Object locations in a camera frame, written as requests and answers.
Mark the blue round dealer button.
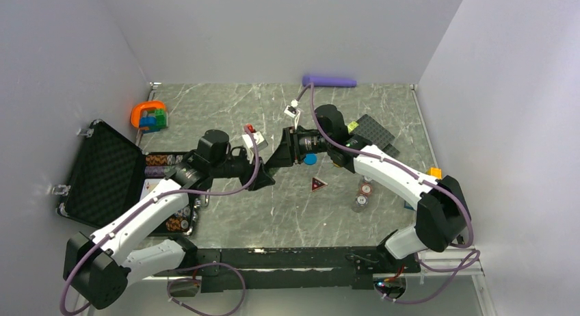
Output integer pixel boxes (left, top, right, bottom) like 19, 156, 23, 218
303, 153, 317, 166

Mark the brown red chip stack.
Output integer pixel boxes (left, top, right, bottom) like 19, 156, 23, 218
358, 179, 373, 197

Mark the yellow toy block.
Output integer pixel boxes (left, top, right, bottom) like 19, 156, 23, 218
427, 167, 443, 179

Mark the purple black chip stack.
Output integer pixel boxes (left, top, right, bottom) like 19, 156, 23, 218
144, 166, 171, 178

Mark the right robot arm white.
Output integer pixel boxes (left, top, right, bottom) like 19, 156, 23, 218
265, 104, 471, 272

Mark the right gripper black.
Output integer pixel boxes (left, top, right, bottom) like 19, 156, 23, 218
265, 126, 332, 169

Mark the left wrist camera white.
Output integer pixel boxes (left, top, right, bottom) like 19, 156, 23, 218
242, 124, 268, 163

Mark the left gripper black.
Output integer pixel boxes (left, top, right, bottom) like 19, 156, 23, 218
211, 147, 275, 190

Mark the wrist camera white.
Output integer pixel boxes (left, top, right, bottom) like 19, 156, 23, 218
242, 124, 268, 163
284, 99, 302, 129

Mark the playing card deck ace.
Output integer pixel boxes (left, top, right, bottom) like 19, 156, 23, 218
140, 179, 161, 200

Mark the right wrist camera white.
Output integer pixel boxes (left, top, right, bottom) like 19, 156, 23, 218
284, 99, 302, 129

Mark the purple cylinder tube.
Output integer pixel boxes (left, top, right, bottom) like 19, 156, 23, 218
302, 75, 357, 88

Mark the orange black chip stack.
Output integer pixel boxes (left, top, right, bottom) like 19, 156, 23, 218
145, 154, 175, 166

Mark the dark grey building plate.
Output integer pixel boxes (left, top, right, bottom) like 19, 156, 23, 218
347, 114, 399, 158

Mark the black poker chip case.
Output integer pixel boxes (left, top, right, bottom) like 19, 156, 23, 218
53, 119, 185, 228

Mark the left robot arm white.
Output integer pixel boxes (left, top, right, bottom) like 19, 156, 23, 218
60, 127, 267, 315

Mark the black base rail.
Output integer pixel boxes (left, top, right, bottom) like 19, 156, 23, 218
158, 246, 421, 293

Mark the red triangle all-in marker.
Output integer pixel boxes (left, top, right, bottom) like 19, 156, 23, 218
311, 177, 328, 192

